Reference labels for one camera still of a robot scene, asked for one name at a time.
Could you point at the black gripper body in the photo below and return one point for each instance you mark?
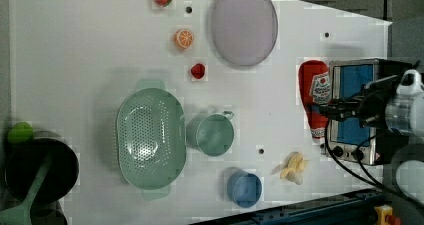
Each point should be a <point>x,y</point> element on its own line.
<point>374,98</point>

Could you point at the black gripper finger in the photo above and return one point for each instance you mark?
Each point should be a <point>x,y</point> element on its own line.
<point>345,102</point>
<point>337,114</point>

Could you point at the red plush ketchup bottle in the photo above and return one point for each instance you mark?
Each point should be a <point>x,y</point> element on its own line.
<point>314,89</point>

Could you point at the green plastic strainer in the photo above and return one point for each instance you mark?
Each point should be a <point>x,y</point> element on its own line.
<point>151,139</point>

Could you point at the silver toaster oven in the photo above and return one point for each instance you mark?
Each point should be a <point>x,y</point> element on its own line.
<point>347,140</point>

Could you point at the yellow peeled banana toy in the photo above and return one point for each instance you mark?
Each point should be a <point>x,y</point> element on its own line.
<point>294,169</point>

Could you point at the yellow red clamp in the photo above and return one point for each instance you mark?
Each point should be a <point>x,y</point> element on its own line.
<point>385,216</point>

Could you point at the blue plastic cup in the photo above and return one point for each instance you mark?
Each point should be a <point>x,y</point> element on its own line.
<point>244,188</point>

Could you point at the green plastic cup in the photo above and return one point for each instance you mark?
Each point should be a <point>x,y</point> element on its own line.
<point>211,134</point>

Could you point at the round grey plate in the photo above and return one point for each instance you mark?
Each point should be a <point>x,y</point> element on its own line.
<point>244,31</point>

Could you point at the dark red toy strawberry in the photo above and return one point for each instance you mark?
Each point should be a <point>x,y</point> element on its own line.
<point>198,71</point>

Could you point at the orange slice toy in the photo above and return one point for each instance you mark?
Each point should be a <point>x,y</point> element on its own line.
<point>183,38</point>

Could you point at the green round toy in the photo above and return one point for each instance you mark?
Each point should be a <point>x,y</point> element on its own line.
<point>20,133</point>

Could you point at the green ladle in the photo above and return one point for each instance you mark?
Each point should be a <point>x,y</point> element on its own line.
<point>21,214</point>

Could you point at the blue metal rail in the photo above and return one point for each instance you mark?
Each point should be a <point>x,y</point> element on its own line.
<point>353,208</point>

